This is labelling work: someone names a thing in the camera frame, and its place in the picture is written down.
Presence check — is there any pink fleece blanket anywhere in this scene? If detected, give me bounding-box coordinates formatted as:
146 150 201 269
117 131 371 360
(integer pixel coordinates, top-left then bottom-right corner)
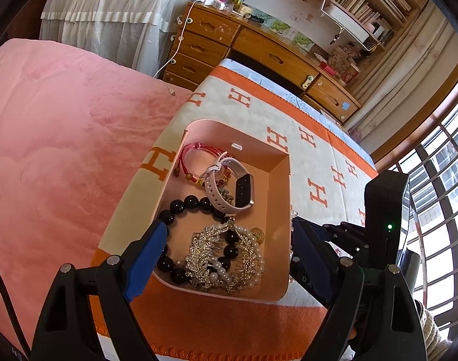
0 38 194 361

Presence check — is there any white lace furniture cover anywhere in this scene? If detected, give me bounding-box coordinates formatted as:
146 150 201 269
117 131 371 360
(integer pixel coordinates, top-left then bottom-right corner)
39 0 222 76

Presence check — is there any black cable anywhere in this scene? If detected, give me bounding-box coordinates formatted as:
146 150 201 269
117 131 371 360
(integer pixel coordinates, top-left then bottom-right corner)
0 252 32 361

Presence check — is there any white band smartwatch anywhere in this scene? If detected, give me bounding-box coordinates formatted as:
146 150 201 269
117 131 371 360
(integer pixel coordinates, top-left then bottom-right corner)
199 150 255 213

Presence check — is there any white charger cable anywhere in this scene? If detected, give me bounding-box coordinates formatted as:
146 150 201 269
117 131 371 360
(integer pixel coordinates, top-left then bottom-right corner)
154 2 196 98

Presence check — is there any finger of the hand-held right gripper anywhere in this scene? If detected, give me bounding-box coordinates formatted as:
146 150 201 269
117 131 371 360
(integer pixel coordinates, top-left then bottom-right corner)
321 223 367 262

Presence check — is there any pink jewelry box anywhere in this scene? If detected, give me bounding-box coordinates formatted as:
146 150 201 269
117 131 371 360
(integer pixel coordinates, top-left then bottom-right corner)
149 119 293 303

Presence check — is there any white pearl necklace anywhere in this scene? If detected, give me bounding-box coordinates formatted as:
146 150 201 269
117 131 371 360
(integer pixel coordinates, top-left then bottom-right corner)
210 218 266 290

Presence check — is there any red cord beaded bracelet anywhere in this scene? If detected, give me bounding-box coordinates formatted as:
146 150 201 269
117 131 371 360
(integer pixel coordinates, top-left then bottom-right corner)
174 142 230 189

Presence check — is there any beige floral curtain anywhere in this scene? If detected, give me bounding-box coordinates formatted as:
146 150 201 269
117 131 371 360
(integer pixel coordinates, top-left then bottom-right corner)
344 8 458 155

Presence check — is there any wooden framed window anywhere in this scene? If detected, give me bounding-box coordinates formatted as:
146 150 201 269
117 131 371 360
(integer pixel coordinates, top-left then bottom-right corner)
372 90 458 347

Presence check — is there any wooden desk with drawers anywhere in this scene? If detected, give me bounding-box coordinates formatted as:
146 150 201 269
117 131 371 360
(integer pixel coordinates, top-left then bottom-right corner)
163 0 363 125

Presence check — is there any black bead bracelet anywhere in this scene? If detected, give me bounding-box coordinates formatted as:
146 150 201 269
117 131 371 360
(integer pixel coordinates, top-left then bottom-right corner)
157 195 242 284

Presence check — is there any row of books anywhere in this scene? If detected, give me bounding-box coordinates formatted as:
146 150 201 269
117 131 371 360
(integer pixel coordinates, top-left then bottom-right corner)
285 0 414 42

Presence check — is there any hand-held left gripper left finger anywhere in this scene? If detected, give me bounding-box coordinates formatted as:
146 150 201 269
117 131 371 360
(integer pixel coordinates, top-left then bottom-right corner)
29 219 170 361

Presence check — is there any silver rhinestone hair comb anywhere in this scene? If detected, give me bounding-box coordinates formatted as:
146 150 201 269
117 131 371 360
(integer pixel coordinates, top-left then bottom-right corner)
184 223 265 295

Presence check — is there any orange and white patterned blanket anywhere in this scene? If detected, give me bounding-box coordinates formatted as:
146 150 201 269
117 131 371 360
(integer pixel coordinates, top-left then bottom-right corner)
88 64 380 359

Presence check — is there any wooden bookshelf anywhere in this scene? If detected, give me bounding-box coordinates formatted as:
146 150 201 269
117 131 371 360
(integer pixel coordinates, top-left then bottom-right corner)
282 0 429 53

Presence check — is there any patterned paper box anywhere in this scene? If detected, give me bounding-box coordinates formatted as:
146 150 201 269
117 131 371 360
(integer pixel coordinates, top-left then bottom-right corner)
327 45 353 78

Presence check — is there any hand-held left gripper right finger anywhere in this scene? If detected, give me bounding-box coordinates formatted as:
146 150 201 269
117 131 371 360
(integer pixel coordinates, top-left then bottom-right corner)
291 219 430 361

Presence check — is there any person's right forearm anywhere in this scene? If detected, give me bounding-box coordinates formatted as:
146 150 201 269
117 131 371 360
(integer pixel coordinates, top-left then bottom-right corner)
411 297 446 361

